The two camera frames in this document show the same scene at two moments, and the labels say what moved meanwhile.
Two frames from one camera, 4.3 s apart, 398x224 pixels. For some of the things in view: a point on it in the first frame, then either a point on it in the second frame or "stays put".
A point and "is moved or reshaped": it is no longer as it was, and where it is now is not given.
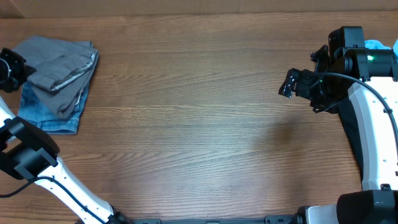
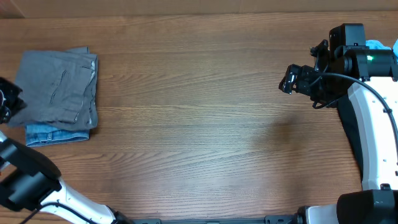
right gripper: [300, 82] stays put
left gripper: [22, 72] to [15, 104]
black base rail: [297, 218] stays put
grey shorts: [63, 69] is moved or reshaped
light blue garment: [375, 44] stays put
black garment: [346, 111] stays put
